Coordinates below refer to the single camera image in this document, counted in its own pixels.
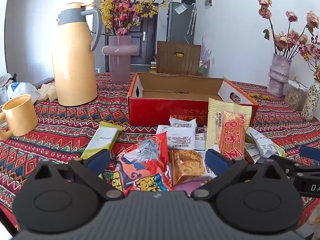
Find yellow and orange snack packet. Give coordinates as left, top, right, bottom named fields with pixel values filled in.
left=205, top=97, right=252, bottom=160

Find red cartoon snack bag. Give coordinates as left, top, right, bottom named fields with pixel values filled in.
left=117, top=132, right=174, bottom=193

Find thin pink blossom twigs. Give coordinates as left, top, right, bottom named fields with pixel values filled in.
left=299, top=37, right=320, bottom=83

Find black rack with clothes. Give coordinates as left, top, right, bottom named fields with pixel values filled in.
left=0, top=73, right=18, bottom=88

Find floral ceramic vase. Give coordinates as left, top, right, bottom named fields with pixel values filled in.
left=301, top=79, right=320, bottom=121

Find white folded umbrella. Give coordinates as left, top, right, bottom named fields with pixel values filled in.
left=187, top=3, right=198, bottom=35

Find brown wooden chair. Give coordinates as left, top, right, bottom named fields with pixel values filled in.
left=156, top=41, right=202, bottom=77

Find red cardboard box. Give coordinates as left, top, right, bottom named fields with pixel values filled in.
left=127, top=72, right=259, bottom=128

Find clear jar of seeds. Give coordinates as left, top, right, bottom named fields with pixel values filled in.
left=285, top=80, right=309, bottom=110

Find black snack packet yellow print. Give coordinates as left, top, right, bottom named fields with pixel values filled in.
left=102, top=164, right=130, bottom=193

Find yellow thermos jug grey handle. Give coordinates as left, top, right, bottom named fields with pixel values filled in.
left=52, top=2, right=102, bottom=107

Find large white snack packet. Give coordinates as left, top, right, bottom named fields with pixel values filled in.
left=169, top=118, right=197, bottom=150

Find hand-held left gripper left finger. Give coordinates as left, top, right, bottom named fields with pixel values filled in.
left=31, top=149, right=125, bottom=201

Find pink snack packet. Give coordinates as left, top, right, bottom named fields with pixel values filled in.
left=174, top=179, right=204, bottom=192

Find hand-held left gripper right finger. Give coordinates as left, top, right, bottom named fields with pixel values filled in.
left=191, top=149, right=284, bottom=201

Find oat crisp packet cookie picture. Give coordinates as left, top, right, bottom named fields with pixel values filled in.
left=169, top=150, right=217, bottom=184

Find dried pink roses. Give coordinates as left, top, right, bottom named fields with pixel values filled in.
left=257, top=0, right=320, bottom=55

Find dark brown door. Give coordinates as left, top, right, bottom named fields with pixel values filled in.
left=126, top=2, right=159, bottom=65

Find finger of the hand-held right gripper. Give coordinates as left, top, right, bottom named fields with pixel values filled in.
left=299, top=145, right=320, bottom=160
left=271, top=154, right=305, bottom=180

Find wire rack with packets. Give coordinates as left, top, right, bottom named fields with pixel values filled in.
left=199, top=59, right=210, bottom=77

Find small white snack packet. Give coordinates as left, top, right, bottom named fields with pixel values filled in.
left=244, top=142, right=261, bottom=164
left=194, top=126, right=208, bottom=153
left=156, top=124, right=171, bottom=137

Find yellow ceramic mug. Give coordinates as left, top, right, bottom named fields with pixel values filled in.
left=0, top=94, right=38, bottom=140

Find pink and yellow blossom branches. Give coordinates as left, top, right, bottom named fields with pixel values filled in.
left=82, top=0, right=198, bottom=37

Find beige cloth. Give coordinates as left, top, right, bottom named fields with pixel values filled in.
left=37, top=82, right=59, bottom=102

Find pink glass vase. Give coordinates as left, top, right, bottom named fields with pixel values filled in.
left=102, top=35, right=138, bottom=84

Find red patterned tablecloth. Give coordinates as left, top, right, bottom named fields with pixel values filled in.
left=0, top=72, right=320, bottom=230

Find grey refrigerator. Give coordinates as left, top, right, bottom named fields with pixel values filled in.
left=166, top=0, right=197, bottom=44

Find white snack packet green edge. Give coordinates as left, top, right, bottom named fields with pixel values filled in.
left=246, top=127, right=287, bottom=159

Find textured pale pink vase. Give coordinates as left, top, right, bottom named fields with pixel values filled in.
left=266, top=53, right=292, bottom=97

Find green and white bar packet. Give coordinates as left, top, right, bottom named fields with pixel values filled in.
left=80, top=121, right=125, bottom=160

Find white plastic bag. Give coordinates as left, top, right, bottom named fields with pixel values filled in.
left=6, top=82, right=40, bottom=104

